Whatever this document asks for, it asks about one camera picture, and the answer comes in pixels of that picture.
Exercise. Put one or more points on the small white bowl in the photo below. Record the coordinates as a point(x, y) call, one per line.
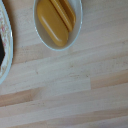
point(75, 31)

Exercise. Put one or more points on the narrow yellow block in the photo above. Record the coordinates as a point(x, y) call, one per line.
point(66, 13)

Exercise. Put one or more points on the floral rimmed white plate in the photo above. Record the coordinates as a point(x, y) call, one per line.
point(4, 50)

